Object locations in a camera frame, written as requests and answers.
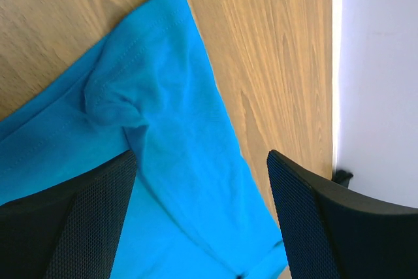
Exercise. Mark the blue t-shirt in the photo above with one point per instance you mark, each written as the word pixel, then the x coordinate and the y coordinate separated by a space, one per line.
pixel 148 86

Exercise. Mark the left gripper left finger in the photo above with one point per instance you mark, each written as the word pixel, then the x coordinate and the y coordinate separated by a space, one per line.
pixel 71 230

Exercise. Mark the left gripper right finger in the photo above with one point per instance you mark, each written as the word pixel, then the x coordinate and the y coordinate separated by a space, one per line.
pixel 330 231

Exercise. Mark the folded black t-shirt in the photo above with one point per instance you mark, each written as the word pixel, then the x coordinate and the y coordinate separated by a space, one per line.
pixel 342 177

